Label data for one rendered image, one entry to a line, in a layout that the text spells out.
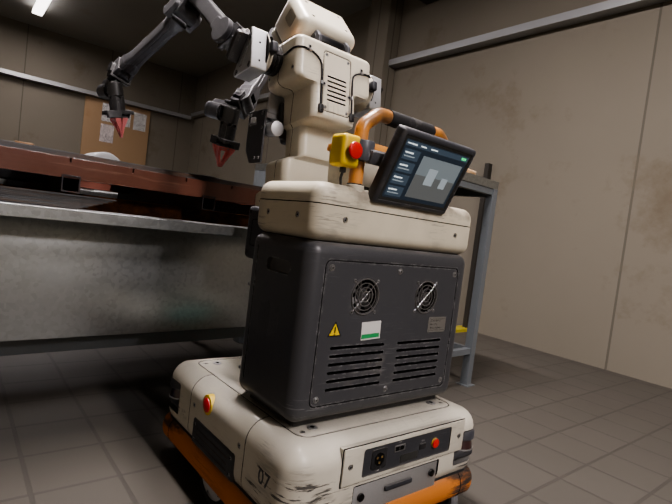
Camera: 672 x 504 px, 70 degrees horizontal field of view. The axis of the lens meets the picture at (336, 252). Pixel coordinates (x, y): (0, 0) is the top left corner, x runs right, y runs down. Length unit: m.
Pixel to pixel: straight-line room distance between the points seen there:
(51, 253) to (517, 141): 3.46
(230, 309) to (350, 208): 0.92
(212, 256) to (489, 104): 3.18
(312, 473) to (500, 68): 3.90
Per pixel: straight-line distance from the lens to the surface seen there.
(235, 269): 1.82
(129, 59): 2.07
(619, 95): 3.94
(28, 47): 9.20
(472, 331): 2.58
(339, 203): 1.01
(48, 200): 1.48
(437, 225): 1.24
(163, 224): 1.50
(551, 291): 3.89
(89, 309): 1.64
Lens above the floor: 0.72
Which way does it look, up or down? 3 degrees down
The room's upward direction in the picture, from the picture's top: 7 degrees clockwise
